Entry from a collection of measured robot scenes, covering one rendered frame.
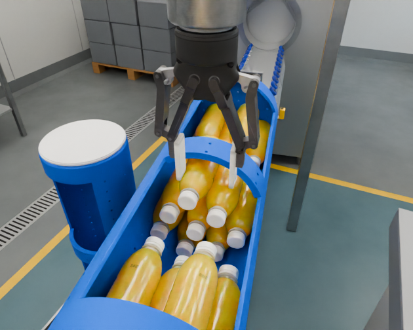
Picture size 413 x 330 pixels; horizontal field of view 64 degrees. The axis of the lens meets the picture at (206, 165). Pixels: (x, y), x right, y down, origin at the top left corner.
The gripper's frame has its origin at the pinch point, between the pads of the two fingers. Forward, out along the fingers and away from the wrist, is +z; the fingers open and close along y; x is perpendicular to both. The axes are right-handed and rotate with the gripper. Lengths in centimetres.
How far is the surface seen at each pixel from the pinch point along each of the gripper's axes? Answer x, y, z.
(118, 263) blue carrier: 2.5, 17.8, 26.5
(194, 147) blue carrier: -16.7, 6.7, 8.6
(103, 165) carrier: -33, 41, 31
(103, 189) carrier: -32, 42, 40
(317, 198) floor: -153, -46, 132
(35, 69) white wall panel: -292, 287, 116
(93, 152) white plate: -35, 45, 28
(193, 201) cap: -7.0, 4.5, 15.0
